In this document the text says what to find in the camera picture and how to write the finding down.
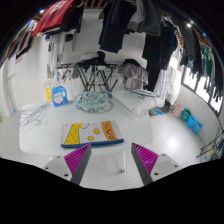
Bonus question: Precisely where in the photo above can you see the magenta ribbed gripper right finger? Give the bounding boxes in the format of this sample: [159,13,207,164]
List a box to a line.
[131,143,159,185]

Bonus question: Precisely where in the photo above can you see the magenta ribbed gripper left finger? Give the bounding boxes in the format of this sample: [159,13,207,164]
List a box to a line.
[64,144,92,185]

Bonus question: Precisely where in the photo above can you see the folded cartoon print towel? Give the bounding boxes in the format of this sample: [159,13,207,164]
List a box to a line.
[61,120,124,148]

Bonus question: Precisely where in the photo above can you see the white folded bedding pile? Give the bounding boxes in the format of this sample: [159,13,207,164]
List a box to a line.
[113,89,164,115]

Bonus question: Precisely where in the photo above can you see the pink plastic bucket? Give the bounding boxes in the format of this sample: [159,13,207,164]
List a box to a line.
[172,104,184,118]

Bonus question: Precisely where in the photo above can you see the blue plastic bucket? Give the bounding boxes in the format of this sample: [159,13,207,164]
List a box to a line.
[187,115,196,128]
[192,122,202,134]

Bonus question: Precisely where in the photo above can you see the teal plastic bucket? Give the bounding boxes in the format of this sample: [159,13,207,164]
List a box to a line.
[180,109,191,122]

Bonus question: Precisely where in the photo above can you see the yellow detergent bottle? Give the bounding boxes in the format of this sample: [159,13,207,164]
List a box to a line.
[46,87,52,102]

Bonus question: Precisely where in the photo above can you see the blue detergent bottle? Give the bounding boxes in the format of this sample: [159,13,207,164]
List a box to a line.
[52,86,68,107]

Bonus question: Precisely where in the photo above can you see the white hanging garment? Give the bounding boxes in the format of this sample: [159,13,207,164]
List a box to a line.
[154,67,182,105]

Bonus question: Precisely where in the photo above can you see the grey garment on rack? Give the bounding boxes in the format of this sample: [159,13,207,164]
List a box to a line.
[115,63,148,89]

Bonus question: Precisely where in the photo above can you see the black folding drying rack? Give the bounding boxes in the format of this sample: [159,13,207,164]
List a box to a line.
[57,62,118,96]

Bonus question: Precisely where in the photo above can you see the black hanging trousers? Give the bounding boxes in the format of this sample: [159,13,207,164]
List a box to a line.
[142,22,178,91]

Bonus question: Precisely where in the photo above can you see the grey hanging garment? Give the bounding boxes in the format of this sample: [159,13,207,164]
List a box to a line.
[127,0,162,36]

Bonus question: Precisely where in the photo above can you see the black hanging jacket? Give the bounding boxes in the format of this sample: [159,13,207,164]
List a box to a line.
[98,0,136,53]

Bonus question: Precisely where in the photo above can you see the red hanging shirt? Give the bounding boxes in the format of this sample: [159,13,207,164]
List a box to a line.
[32,0,74,37]

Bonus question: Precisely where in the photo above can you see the pile of wire hangers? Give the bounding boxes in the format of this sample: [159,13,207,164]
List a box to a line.
[19,102,51,135]

